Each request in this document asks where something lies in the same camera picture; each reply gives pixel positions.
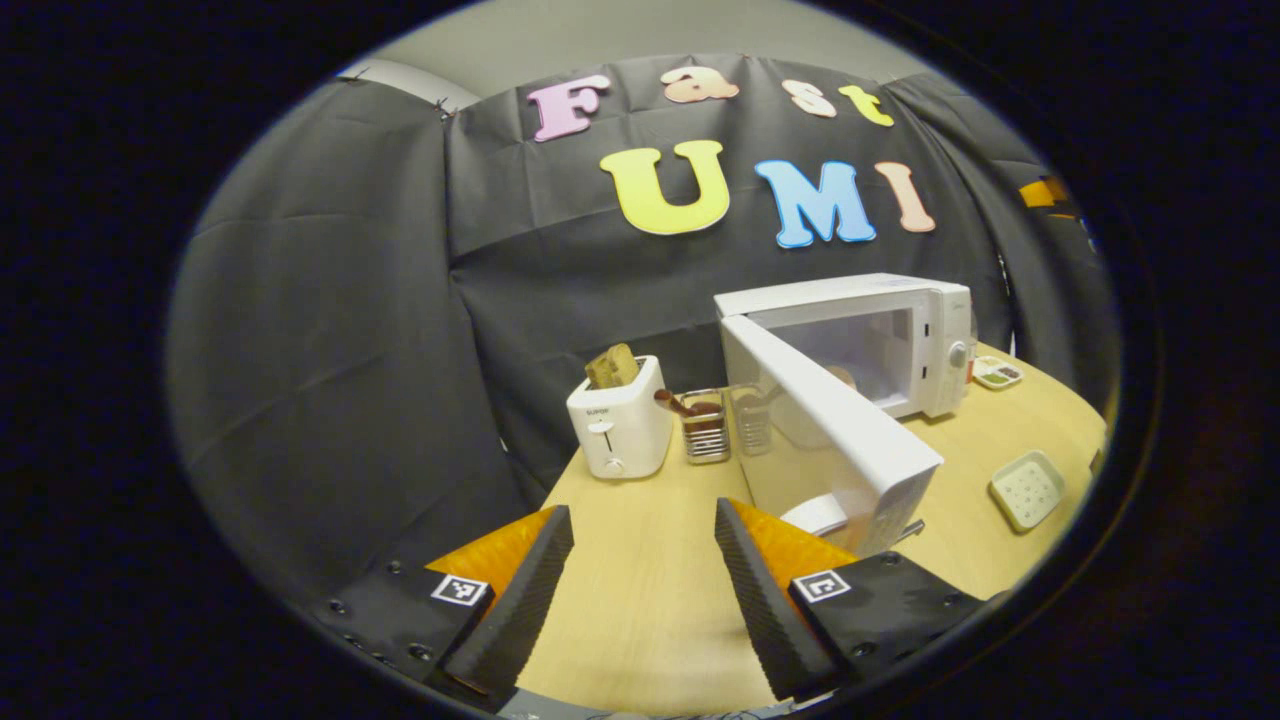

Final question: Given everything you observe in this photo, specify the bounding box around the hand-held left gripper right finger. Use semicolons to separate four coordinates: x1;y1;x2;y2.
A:
713;497;991;703

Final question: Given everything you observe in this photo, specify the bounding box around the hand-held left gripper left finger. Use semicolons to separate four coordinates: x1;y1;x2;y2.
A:
310;503;576;713

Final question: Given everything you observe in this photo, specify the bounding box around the white microwave oven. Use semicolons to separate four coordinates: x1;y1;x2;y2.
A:
714;273;976;559

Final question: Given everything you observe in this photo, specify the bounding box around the empty glass holder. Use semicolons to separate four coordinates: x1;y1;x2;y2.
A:
728;384;777;458

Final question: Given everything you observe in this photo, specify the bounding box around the white divided grain dish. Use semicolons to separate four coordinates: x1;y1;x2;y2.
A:
971;355;1025;392

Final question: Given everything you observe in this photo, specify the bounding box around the glass holder with brown utensils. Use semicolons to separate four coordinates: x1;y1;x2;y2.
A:
654;387;732;466

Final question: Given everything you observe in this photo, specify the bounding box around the white toaster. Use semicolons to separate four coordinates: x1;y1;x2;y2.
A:
566;355;674;481

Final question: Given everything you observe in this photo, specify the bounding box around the brown bread slice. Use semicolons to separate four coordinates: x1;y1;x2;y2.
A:
584;343;642;392

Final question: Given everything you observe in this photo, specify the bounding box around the white square perforated tray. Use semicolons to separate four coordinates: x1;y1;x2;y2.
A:
988;448;1068;534

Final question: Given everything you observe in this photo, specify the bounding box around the black backdrop cloth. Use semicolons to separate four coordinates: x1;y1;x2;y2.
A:
165;52;1121;601

